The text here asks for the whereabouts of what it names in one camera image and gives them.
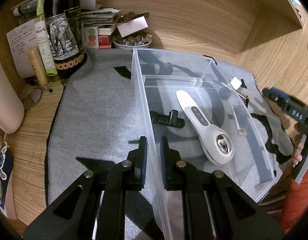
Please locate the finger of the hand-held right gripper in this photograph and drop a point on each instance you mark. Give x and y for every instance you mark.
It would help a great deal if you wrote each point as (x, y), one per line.
(276, 96)

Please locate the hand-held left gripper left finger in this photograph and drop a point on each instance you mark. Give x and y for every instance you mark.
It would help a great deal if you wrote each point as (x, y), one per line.
(143, 160)

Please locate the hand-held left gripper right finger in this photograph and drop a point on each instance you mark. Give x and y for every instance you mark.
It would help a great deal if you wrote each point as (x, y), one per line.
(163, 160)

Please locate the clear plastic storage box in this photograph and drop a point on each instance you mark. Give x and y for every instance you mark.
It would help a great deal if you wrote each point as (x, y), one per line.
(154, 120)

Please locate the person's right forearm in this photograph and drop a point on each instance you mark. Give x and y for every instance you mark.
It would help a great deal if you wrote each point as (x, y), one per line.
(297, 200)

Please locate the person's right hand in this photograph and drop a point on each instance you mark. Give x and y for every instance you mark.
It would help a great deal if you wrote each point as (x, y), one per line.
(297, 155)

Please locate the black clip device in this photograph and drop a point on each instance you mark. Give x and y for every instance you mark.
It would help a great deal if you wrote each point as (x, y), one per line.
(169, 119)

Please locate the white and silver adapter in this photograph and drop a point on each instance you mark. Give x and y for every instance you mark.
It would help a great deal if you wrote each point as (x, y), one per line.
(236, 83)

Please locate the thin tube with cap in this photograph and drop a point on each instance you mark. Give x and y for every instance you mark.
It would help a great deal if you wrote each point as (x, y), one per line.
(237, 122)

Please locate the small round black disc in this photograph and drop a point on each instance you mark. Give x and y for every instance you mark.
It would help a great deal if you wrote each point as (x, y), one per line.
(224, 93)

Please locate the white handheld massager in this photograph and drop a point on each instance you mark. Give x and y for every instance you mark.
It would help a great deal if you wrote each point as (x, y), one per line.
(201, 120)

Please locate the grey mat with black print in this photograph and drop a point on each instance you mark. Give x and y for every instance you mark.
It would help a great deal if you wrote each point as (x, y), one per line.
(94, 120)

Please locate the wooden shelf panel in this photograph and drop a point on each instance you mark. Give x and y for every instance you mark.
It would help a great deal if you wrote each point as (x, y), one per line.
(287, 7)

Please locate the bowl of small stones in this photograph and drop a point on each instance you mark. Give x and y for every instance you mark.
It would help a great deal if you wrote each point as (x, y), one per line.
(131, 41)

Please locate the black pen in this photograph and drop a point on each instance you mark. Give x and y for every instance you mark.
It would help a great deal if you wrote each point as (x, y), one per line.
(41, 87)

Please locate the small round mirror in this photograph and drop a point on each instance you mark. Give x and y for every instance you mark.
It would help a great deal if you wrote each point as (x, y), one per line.
(32, 98)

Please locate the white card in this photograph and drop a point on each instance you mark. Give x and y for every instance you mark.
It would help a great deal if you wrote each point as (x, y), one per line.
(132, 26)

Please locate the beige tube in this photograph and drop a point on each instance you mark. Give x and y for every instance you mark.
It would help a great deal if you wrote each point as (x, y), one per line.
(37, 65)

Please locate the cartoon sticker card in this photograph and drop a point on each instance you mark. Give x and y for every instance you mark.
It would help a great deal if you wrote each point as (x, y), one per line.
(2, 180)

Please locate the dark bottle with elephant label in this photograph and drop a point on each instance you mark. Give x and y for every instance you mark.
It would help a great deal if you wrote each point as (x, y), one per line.
(64, 37)

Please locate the stack of books and papers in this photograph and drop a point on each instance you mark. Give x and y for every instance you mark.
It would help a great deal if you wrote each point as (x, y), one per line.
(101, 20)

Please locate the white plastic bottle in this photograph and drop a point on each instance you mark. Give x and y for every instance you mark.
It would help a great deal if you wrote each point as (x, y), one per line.
(6, 100)

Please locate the green spray bottle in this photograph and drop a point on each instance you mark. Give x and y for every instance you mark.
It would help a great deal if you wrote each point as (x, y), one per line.
(44, 45)

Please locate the handwritten paper note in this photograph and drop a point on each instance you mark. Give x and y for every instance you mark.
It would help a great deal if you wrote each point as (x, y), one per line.
(20, 42)

